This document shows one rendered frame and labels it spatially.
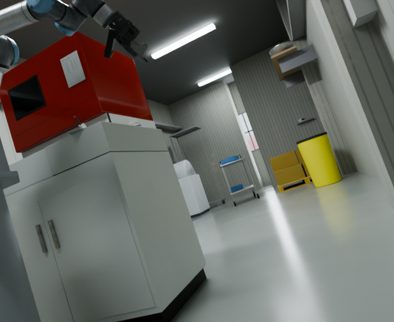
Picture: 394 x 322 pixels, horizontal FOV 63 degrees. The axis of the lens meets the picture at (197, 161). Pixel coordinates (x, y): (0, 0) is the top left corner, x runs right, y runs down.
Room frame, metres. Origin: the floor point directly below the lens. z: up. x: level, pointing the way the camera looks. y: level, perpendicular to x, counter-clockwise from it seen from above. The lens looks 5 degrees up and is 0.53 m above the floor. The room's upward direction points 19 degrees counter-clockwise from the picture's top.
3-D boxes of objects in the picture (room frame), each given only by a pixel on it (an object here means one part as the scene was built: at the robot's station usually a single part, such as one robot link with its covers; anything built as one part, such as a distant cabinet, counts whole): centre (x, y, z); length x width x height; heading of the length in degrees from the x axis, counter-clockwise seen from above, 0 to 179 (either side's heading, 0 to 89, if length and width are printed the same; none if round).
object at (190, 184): (7.11, 0.42, 0.61); 0.62 x 0.58 x 1.22; 162
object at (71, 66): (2.58, 0.75, 1.52); 0.81 x 0.75 x 0.60; 71
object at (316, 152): (4.74, -1.69, 0.36); 0.47 x 0.45 x 0.72; 162
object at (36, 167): (1.69, 0.93, 0.89); 0.55 x 0.09 x 0.14; 71
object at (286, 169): (5.98, -1.77, 0.32); 1.08 x 0.77 x 0.64; 72
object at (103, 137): (1.79, 0.42, 0.89); 0.62 x 0.35 x 0.14; 161
